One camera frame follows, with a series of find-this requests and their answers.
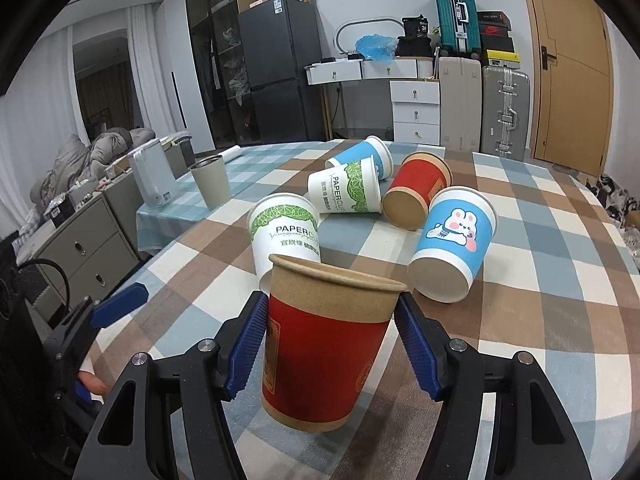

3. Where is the blue white paper cup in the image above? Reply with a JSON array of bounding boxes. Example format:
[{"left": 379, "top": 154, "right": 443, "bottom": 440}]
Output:
[{"left": 325, "top": 135, "right": 394, "bottom": 181}]

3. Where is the black bag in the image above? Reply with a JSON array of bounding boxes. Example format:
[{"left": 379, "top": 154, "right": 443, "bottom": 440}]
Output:
[{"left": 396, "top": 16, "right": 434, "bottom": 59}]

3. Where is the black refrigerator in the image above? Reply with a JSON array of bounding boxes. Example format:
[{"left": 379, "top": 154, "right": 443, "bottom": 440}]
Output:
[{"left": 237, "top": 0, "right": 327, "bottom": 147}]

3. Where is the brown blue checked tablecloth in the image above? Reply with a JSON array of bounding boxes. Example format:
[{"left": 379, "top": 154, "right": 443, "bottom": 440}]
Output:
[{"left": 85, "top": 139, "right": 640, "bottom": 480}]

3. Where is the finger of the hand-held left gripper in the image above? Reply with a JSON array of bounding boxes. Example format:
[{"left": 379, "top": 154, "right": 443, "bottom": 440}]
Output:
[{"left": 49, "top": 282, "right": 149, "bottom": 376}]

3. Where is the black yellow shoebox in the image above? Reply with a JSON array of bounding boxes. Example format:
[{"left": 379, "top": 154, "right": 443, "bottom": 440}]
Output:
[{"left": 481, "top": 50, "right": 524, "bottom": 70}]

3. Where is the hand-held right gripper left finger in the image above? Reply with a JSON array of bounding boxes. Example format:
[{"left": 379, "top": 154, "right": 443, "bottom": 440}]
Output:
[{"left": 86, "top": 291, "right": 271, "bottom": 480}]

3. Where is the black cable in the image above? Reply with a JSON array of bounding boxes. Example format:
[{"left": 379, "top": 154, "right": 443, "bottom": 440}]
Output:
[{"left": 17, "top": 258, "right": 72, "bottom": 311}]

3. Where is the person's left hand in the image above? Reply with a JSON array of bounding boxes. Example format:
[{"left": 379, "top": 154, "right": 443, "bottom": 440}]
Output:
[{"left": 77, "top": 370, "right": 109, "bottom": 397}]

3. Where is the beige suitcase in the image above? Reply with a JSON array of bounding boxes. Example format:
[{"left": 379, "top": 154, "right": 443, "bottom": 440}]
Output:
[{"left": 438, "top": 56, "right": 484, "bottom": 152}]

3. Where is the blue plastic bag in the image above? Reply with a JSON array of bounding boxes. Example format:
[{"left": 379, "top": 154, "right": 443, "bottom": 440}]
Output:
[{"left": 355, "top": 34, "right": 397, "bottom": 65}]

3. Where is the oval mirror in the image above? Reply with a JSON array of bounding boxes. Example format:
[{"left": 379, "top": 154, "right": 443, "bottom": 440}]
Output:
[{"left": 335, "top": 17, "right": 405, "bottom": 56}]

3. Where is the white green leaf paper cup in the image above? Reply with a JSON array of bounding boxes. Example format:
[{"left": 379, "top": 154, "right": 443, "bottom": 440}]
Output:
[
  {"left": 247, "top": 193, "right": 322, "bottom": 291},
  {"left": 307, "top": 156, "right": 385, "bottom": 216}
]

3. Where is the glass door cabinet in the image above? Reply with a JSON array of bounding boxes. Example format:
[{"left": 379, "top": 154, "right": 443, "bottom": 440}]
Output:
[{"left": 185, "top": 0, "right": 257, "bottom": 149}]

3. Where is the blue checked cloth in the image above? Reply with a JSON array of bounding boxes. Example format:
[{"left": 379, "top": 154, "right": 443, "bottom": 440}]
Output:
[{"left": 136, "top": 147, "right": 268, "bottom": 257}]

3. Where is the silver suitcase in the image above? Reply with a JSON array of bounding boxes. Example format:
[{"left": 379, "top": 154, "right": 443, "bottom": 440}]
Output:
[{"left": 481, "top": 65, "right": 531, "bottom": 161}]

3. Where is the patterned cloth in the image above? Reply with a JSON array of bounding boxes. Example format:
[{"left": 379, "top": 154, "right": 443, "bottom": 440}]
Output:
[{"left": 597, "top": 174, "right": 640, "bottom": 263}]

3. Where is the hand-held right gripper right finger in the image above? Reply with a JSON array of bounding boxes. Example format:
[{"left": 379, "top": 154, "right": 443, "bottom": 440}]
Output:
[{"left": 394, "top": 291, "right": 593, "bottom": 480}]

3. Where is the grey padded jacket pile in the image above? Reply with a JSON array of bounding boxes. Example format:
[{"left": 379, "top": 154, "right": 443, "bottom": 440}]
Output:
[{"left": 30, "top": 127, "right": 157, "bottom": 203}]

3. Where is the blue bunny paper cup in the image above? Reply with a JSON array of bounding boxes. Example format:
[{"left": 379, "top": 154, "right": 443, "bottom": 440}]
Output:
[{"left": 407, "top": 186, "right": 498, "bottom": 304}]

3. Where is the grey tumbler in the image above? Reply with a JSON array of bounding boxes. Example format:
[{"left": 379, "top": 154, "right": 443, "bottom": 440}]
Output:
[{"left": 188, "top": 156, "right": 232, "bottom": 208}]

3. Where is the teal suitcase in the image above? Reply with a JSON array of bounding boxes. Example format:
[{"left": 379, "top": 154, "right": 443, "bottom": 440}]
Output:
[{"left": 432, "top": 0, "right": 484, "bottom": 59}]

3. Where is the white tabletop appliance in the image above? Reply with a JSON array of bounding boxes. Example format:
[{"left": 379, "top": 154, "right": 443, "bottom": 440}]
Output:
[{"left": 129, "top": 141, "right": 179, "bottom": 208}]

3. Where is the red kraft paper cup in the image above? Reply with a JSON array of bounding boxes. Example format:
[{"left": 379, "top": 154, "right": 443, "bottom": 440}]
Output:
[
  {"left": 381, "top": 151, "right": 454, "bottom": 231},
  {"left": 260, "top": 254, "right": 408, "bottom": 433}
]

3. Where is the grey drawer cabinet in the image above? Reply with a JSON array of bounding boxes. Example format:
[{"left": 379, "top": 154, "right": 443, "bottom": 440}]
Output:
[{"left": 30, "top": 175, "right": 147, "bottom": 326}]

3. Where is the wooden door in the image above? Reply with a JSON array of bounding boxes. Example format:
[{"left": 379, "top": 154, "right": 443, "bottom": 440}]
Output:
[{"left": 517, "top": 0, "right": 615, "bottom": 178}]

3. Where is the white drawer dresser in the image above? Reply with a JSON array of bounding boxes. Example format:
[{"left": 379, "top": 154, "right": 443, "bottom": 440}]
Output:
[{"left": 306, "top": 57, "right": 442, "bottom": 147}]

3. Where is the white curtain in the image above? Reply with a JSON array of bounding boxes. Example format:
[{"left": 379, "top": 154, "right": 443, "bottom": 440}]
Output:
[{"left": 125, "top": 2, "right": 188, "bottom": 137}]

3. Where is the black red shoebox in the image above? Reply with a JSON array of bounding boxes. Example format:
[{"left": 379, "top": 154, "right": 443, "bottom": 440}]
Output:
[{"left": 477, "top": 11, "right": 513, "bottom": 37}]

